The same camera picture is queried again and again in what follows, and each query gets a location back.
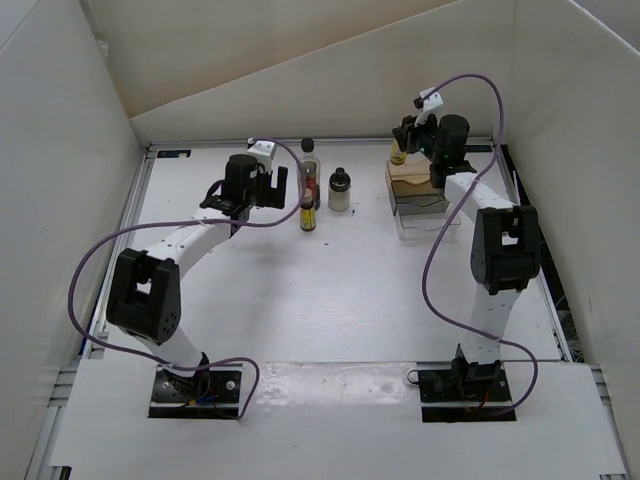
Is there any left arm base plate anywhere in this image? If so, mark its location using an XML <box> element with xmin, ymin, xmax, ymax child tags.
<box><xmin>147</xmin><ymin>363</ymin><xmax>243</xmax><ymax>420</ymax></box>

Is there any purple cable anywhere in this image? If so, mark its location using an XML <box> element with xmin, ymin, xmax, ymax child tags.
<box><xmin>67</xmin><ymin>137</ymin><xmax>307</xmax><ymax>420</ymax></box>
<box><xmin>422</xmin><ymin>73</ymin><xmax>541</xmax><ymax>415</ymax></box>

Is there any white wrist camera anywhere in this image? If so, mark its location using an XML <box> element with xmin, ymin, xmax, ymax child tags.
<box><xmin>246</xmin><ymin>140</ymin><xmax>277</xmax><ymax>166</ymax></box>
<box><xmin>414</xmin><ymin>87</ymin><xmax>444</xmax><ymax>126</ymax></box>

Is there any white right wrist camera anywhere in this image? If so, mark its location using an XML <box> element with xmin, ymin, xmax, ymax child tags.
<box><xmin>414</xmin><ymin>87</ymin><xmax>444</xmax><ymax>126</ymax></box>

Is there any tall dark sauce bottle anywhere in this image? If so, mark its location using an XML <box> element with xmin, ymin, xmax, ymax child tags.
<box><xmin>298</xmin><ymin>137</ymin><xmax>321</xmax><ymax>210</ymax></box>

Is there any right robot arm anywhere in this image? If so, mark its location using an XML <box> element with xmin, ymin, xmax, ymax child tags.
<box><xmin>392</xmin><ymin>114</ymin><xmax>541</xmax><ymax>400</ymax></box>

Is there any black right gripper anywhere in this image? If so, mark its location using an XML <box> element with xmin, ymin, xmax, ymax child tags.
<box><xmin>393</xmin><ymin>111</ymin><xmax>442</xmax><ymax>164</ymax></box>

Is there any tiered transparent organizer rack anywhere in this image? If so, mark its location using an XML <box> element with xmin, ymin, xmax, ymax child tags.
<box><xmin>385</xmin><ymin>160</ymin><xmax>452</xmax><ymax>243</ymax></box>

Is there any blue table label sticker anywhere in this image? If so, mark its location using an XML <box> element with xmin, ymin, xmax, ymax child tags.
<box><xmin>156</xmin><ymin>149</ymin><xmax>191</xmax><ymax>159</ymax></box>

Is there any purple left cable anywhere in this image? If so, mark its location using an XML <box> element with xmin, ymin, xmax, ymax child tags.
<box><xmin>67</xmin><ymin>137</ymin><xmax>307</xmax><ymax>420</ymax></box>

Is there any white powder shaker black cap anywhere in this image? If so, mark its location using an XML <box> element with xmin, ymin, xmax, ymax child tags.
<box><xmin>328</xmin><ymin>167</ymin><xmax>351</xmax><ymax>212</ymax></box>

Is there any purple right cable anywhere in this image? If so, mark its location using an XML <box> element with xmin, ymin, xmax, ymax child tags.
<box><xmin>422</xmin><ymin>73</ymin><xmax>541</xmax><ymax>415</ymax></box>

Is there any small yellow bottle brown cap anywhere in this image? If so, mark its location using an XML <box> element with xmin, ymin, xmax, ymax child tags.
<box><xmin>299</xmin><ymin>188</ymin><xmax>316</xmax><ymax>232</ymax></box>

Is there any small yellow bottle beige cap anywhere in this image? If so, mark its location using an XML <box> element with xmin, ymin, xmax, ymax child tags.
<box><xmin>389</xmin><ymin>140</ymin><xmax>407</xmax><ymax>165</ymax></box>

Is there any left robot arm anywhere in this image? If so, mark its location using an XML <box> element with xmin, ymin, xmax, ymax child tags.
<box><xmin>106</xmin><ymin>142</ymin><xmax>288</xmax><ymax>400</ymax></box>

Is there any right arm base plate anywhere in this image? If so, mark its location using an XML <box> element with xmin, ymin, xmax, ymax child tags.
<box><xmin>406</xmin><ymin>368</ymin><xmax>517</xmax><ymax>424</ymax></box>

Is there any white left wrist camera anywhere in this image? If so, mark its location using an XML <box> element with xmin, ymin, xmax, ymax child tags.
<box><xmin>246</xmin><ymin>140</ymin><xmax>277</xmax><ymax>166</ymax></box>

